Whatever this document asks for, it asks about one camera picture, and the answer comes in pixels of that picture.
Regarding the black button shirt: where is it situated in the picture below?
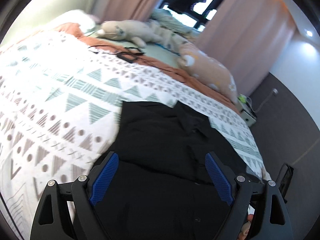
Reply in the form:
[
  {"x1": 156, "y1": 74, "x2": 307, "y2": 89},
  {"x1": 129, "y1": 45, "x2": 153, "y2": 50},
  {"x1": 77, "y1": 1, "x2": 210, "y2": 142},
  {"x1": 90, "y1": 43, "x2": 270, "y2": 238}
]
[{"x1": 95, "y1": 102, "x2": 258, "y2": 239}]

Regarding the white nightstand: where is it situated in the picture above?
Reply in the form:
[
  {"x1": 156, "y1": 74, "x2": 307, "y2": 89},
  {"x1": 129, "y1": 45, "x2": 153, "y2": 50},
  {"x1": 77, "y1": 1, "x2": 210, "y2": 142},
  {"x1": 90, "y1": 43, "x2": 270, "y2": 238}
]
[{"x1": 236, "y1": 94, "x2": 257, "y2": 127}]

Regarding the patterned bedspread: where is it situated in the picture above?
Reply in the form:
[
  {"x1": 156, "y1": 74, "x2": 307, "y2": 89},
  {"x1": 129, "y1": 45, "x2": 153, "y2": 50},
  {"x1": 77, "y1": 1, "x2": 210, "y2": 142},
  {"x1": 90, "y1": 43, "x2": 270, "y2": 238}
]
[{"x1": 1, "y1": 23, "x2": 270, "y2": 239}]

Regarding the peach patterned pillow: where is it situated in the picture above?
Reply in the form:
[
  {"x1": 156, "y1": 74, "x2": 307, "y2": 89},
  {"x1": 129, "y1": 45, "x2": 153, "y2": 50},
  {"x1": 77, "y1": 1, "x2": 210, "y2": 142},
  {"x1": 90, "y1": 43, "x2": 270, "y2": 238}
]
[{"x1": 177, "y1": 43, "x2": 238, "y2": 104}]

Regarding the beige plush toy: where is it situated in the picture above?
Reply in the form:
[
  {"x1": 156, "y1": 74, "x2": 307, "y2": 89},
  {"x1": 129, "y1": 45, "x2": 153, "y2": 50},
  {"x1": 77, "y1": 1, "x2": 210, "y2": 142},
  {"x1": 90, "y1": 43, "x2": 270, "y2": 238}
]
[{"x1": 97, "y1": 20, "x2": 163, "y2": 48}]

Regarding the white pillow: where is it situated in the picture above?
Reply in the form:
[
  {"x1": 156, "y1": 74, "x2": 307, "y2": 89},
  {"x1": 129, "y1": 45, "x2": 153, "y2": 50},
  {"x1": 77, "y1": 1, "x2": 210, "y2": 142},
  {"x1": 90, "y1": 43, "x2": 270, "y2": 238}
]
[{"x1": 52, "y1": 9, "x2": 96, "y2": 33}]

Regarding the crumpled floral blanket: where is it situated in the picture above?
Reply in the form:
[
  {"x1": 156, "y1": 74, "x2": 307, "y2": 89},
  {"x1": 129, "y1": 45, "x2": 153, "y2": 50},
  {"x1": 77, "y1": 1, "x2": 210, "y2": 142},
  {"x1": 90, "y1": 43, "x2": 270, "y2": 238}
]
[{"x1": 149, "y1": 9, "x2": 200, "y2": 54}]

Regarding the right pink curtain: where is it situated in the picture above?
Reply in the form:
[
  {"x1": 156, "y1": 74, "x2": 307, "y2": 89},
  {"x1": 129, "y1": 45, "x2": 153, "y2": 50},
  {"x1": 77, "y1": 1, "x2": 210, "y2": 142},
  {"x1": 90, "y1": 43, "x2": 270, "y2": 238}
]
[{"x1": 195, "y1": 0, "x2": 296, "y2": 95}]

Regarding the white charging cable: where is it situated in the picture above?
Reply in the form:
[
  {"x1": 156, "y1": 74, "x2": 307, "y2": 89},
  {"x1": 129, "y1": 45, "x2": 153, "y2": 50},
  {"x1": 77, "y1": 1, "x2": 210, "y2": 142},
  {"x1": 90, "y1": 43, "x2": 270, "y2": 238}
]
[{"x1": 254, "y1": 88, "x2": 279, "y2": 113}]

